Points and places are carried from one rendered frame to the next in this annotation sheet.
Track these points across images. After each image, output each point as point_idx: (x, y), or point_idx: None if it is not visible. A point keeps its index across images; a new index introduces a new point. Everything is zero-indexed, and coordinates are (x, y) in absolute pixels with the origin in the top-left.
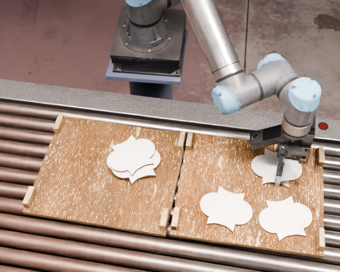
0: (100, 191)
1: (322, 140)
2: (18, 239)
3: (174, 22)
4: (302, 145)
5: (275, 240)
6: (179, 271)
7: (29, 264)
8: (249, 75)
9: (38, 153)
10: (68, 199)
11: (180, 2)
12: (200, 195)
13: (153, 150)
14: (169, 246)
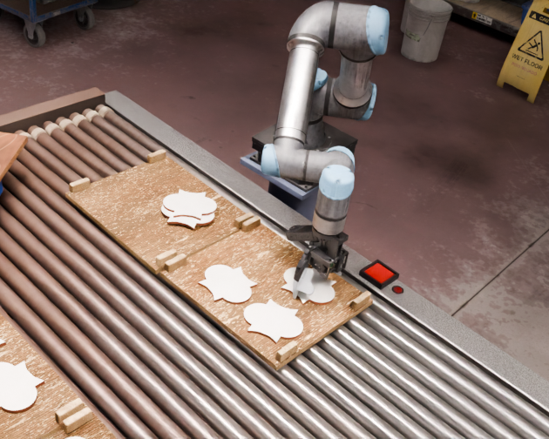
0: (138, 214)
1: (385, 300)
2: (43, 209)
3: (335, 143)
4: (328, 253)
5: (245, 329)
6: (141, 303)
7: (34, 228)
8: (305, 149)
9: (121, 169)
10: (108, 205)
11: (339, 114)
12: (217, 264)
13: (210, 210)
14: (151, 282)
